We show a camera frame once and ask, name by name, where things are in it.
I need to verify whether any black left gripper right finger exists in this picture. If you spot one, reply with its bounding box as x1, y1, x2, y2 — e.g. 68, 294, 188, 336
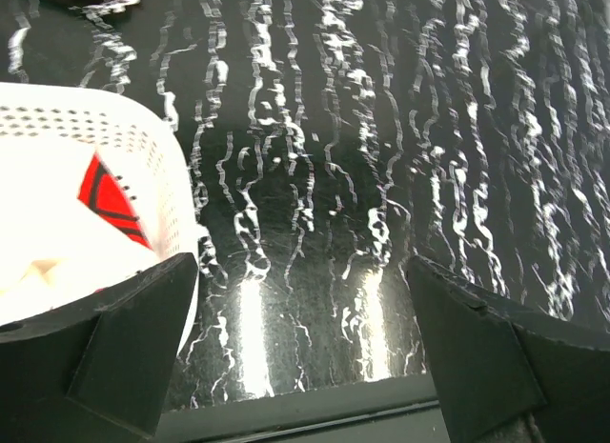
407, 256, 609, 442

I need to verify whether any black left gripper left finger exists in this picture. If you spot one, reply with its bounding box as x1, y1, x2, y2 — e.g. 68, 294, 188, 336
1, 252, 198, 443

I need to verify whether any white Coca-Cola print t-shirt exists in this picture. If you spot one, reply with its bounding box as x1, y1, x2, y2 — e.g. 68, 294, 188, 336
1, 152, 158, 293

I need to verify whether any white perforated plastic basket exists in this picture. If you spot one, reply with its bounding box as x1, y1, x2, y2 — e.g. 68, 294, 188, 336
0, 81, 207, 349

